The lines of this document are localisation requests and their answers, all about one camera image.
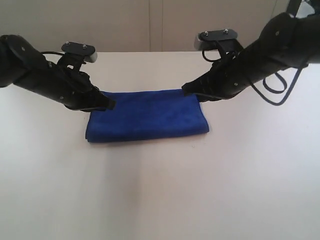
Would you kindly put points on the dark window frame post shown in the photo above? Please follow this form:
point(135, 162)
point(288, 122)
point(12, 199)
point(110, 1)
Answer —
point(293, 7)

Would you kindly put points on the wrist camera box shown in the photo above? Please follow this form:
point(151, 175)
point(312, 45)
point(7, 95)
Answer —
point(224, 41)
point(77, 54)

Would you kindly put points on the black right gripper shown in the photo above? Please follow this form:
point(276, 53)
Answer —
point(225, 80)

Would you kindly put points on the blue towel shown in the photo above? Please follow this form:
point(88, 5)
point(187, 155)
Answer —
point(147, 115)

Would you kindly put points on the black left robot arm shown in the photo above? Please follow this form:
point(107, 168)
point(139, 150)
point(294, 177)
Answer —
point(19, 59)

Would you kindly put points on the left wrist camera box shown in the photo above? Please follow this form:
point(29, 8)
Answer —
point(77, 54)

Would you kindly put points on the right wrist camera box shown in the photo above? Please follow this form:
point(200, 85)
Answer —
point(224, 41)

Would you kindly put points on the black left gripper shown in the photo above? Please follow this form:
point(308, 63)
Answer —
point(71, 88)

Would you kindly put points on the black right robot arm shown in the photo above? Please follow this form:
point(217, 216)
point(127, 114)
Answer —
point(270, 65)

